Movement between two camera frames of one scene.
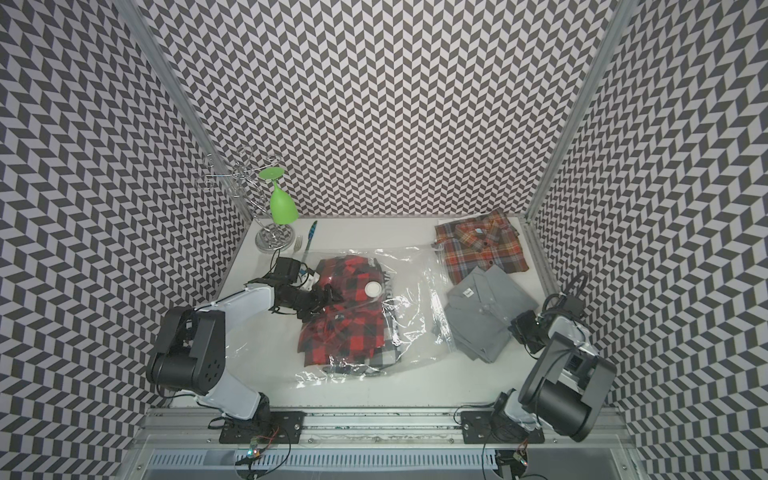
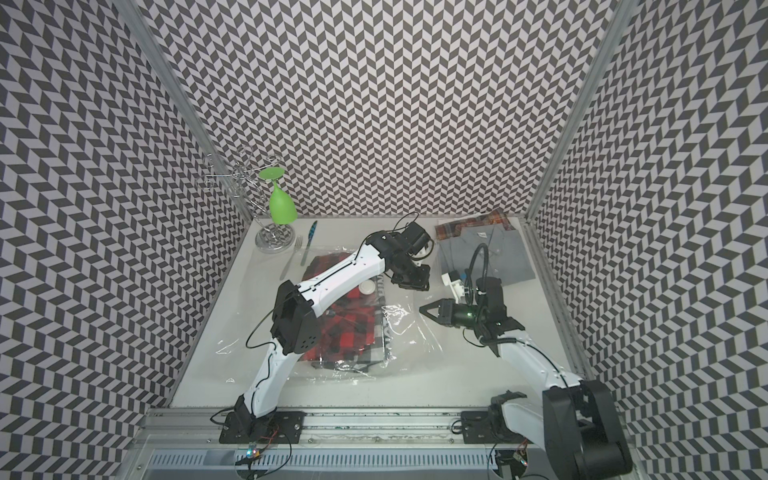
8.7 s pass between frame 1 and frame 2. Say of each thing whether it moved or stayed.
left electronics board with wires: stayed
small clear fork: stayed
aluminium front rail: stayed
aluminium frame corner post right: stayed
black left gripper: moved
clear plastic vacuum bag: moved
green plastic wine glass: stayed
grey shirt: moved
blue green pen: stayed
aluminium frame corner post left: stayed
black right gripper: moved
